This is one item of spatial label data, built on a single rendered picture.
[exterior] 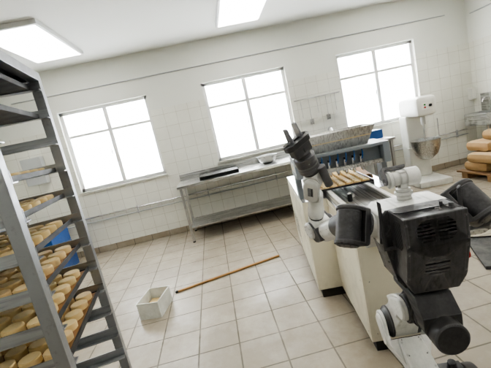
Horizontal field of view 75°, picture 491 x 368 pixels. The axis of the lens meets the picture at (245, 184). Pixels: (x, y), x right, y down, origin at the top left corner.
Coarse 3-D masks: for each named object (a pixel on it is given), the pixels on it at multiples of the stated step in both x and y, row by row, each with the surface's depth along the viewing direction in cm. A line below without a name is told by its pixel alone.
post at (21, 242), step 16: (0, 160) 67; (0, 176) 66; (0, 192) 66; (0, 208) 67; (16, 208) 68; (16, 224) 68; (16, 240) 68; (16, 256) 69; (32, 256) 70; (32, 272) 70; (32, 288) 70; (48, 288) 73; (48, 304) 71; (48, 320) 72; (48, 336) 72; (64, 336) 75; (64, 352) 73
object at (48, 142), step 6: (48, 138) 107; (54, 138) 108; (18, 144) 105; (24, 144) 106; (30, 144) 106; (36, 144) 106; (42, 144) 107; (48, 144) 107; (54, 144) 106; (6, 150) 104; (12, 150) 105; (18, 150) 105; (24, 150) 104
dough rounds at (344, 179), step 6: (336, 174) 288; (342, 174) 285; (348, 174) 277; (354, 174) 271; (336, 180) 263; (342, 180) 263; (348, 180) 253; (354, 180) 248; (360, 180) 246; (324, 186) 251; (330, 186) 249; (336, 186) 247
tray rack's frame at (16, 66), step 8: (0, 56) 80; (8, 56) 85; (0, 64) 83; (8, 64) 84; (16, 64) 89; (0, 72) 98; (8, 72) 99; (16, 72) 92; (24, 72) 94; (32, 72) 101; (24, 80) 104; (32, 80) 103
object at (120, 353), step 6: (120, 348) 121; (102, 354) 120; (108, 354) 120; (114, 354) 121; (120, 354) 121; (90, 360) 119; (96, 360) 119; (102, 360) 120; (108, 360) 120; (114, 360) 119; (78, 366) 118; (84, 366) 118; (90, 366) 119; (96, 366) 118; (102, 366) 118
